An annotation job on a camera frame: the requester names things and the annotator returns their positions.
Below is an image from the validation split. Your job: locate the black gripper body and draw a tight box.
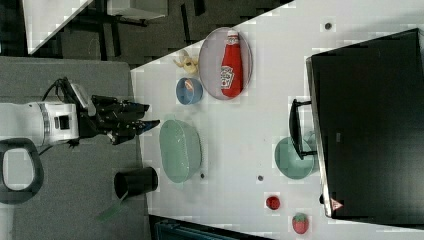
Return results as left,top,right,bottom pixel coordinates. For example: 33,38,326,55
78,95,138,145

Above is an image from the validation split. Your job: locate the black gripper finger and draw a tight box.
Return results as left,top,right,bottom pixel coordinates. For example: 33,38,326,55
128,102,149,113
132,120,160,135

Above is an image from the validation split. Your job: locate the green plastic strainer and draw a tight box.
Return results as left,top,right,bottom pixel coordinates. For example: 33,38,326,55
159,115,202,184

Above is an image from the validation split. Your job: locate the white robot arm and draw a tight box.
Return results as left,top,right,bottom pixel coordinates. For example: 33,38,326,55
0,95,159,205

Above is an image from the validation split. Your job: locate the blue bowl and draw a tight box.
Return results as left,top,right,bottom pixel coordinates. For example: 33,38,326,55
176,78,203,105

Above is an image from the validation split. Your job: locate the black cylinder cup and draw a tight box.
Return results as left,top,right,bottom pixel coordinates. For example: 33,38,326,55
114,167,158,198

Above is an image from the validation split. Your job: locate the orange slice toy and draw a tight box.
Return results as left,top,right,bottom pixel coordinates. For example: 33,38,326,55
185,80,194,92

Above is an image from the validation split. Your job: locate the yellow banana toy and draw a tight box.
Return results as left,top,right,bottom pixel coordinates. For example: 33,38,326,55
173,49,198,75

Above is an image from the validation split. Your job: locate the red ketchup bottle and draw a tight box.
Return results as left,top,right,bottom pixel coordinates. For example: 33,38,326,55
220,30,243,98

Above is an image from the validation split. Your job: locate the green plastic mug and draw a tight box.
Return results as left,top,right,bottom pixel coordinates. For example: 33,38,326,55
274,137,318,180

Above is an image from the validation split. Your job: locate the strawberry toy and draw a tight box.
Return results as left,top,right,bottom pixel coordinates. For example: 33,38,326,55
292,213,309,234

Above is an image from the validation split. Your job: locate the black toaster oven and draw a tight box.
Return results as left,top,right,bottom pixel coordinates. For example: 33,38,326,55
289,28,424,229

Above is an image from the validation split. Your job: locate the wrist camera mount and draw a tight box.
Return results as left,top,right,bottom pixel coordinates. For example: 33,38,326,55
71,83,96,116

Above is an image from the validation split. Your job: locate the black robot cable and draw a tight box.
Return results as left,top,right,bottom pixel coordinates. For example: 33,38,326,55
41,77,73,103

